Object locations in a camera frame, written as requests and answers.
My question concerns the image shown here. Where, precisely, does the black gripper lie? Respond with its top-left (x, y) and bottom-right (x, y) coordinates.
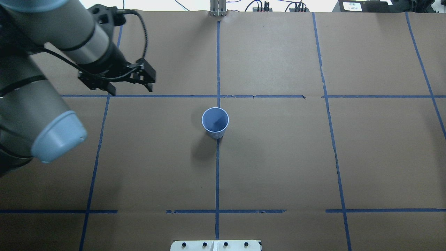
top-left (78, 59), bottom-right (156, 92)

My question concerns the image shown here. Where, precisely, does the blue ribbed plastic cup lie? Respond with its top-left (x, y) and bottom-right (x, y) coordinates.
top-left (201, 107), bottom-right (230, 140)

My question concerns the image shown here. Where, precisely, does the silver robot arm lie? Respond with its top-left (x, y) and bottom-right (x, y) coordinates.
top-left (1, 0), bottom-right (156, 176)

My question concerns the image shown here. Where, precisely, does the black box with label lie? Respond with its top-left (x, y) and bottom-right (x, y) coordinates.
top-left (332, 0), bottom-right (397, 13)

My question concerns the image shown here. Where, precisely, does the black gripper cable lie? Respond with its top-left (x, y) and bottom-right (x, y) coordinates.
top-left (35, 9), bottom-right (149, 79)

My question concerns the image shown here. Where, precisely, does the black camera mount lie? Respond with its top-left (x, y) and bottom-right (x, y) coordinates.
top-left (87, 4), bottom-right (126, 38)

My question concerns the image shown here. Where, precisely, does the aluminium frame post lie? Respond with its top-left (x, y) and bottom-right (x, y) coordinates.
top-left (209, 0), bottom-right (227, 16)

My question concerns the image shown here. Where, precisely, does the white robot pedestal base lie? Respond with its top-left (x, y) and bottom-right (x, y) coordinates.
top-left (170, 239), bottom-right (263, 251)

